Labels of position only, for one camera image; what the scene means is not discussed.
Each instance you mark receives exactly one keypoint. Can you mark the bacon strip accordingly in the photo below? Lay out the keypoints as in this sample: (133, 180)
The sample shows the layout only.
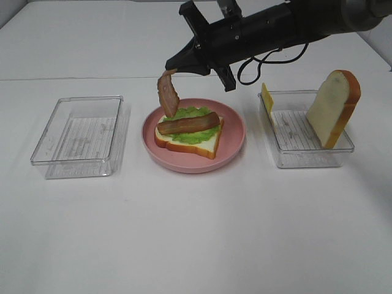
(189, 125)
(168, 97)

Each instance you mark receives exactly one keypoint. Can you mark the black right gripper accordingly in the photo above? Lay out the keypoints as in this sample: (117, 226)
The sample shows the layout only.
(215, 46)

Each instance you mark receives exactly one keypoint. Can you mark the right clear plastic container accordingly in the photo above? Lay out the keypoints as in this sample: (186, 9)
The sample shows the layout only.
(292, 141)

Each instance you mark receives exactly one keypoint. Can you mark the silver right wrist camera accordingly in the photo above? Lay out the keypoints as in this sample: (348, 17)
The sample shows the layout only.
(229, 8)

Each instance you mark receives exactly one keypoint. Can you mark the left clear plastic container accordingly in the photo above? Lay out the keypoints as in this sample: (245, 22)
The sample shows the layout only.
(83, 138)

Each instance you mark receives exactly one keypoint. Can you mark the clear plastic container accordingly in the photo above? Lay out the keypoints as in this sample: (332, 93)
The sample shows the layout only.
(292, 141)
(83, 138)

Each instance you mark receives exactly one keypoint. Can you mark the yellow cheese slice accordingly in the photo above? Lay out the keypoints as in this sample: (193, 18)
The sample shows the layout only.
(268, 101)

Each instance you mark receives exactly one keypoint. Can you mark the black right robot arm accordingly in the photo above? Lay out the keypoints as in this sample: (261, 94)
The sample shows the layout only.
(315, 20)

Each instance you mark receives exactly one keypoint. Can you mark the bread slice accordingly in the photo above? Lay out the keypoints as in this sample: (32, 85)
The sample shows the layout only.
(206, 149)
(333, 106)

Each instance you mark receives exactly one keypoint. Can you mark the green lettuce leaf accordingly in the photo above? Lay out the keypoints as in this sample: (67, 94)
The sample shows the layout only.
(194, 137)

